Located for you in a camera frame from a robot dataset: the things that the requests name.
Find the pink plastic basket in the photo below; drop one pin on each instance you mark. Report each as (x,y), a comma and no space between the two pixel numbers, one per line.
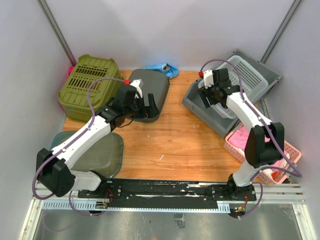
(268,176)

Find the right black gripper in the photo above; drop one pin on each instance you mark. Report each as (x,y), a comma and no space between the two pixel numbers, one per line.
(203,97)

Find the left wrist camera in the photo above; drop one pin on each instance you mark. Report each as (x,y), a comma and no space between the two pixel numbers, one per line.
(137,83)

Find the olive green slotted basket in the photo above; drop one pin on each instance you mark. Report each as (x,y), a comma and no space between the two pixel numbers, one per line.
(97,76)

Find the dark grey plastic tub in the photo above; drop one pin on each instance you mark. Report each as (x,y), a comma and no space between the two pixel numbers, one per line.
(155,83)

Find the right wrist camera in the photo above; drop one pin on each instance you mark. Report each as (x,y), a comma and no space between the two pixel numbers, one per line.
(207,79)

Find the magenta cloth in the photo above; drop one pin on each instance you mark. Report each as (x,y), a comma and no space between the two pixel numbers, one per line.
(70,70)

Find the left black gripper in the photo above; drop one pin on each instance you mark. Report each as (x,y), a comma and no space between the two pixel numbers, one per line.
(149,111)

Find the clear teal plastic tub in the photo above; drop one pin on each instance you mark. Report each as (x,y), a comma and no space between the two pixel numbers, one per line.
(104,157)

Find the slotted cable duct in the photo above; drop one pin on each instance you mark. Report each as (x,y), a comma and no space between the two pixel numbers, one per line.
(97,207)

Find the pink folded cloth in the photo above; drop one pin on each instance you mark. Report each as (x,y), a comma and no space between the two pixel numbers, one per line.
(239,138)

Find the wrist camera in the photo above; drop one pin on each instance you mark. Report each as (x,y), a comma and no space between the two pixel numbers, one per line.
(207,79)
(137,83)

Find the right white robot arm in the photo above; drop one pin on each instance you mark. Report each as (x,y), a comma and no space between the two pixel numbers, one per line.
(265,142)

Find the blue printed cloth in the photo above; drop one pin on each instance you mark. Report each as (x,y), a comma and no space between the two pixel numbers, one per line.
(170,71)

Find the light grey perforated basket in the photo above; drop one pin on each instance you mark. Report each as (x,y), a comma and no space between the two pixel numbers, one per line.
(253,83)

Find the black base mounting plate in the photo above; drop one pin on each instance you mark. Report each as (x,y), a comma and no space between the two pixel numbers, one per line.
(169,193)

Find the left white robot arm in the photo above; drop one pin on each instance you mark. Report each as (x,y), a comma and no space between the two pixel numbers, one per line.
(54,167)

